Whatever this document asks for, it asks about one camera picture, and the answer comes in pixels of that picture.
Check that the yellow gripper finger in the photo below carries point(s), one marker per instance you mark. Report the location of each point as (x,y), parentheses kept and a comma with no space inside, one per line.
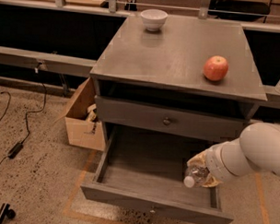
(210,181)
(198,160)

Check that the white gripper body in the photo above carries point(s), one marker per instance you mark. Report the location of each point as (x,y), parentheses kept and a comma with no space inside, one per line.
(212,164)

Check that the clear plastic water bottle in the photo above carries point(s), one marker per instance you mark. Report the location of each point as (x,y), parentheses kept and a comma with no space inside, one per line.
(195,176)

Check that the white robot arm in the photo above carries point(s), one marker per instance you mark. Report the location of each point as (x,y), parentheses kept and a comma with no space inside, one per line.
(256,149)

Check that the closed grey top drawer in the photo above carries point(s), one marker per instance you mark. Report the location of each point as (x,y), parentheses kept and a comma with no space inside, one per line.
(155,118)

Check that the open grey middle drawer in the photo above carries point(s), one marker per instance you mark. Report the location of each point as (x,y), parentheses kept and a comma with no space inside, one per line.
(144,170)

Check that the grey wooden drawer cabinet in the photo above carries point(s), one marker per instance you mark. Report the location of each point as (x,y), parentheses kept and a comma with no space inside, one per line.
(166,68)

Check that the red apple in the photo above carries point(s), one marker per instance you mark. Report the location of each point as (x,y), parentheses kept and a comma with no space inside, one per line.
(215,68)

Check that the open cardboard box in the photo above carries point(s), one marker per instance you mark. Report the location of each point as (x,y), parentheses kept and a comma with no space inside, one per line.
(80,131)

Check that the white ceramic bowl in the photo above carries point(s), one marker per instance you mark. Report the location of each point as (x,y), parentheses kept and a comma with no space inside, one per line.
(153,19)

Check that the grey metal railing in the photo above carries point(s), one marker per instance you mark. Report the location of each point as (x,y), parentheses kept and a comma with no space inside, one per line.
(72,41)

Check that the black caster wheel base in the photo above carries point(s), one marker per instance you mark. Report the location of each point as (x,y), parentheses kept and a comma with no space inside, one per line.
(6,212)

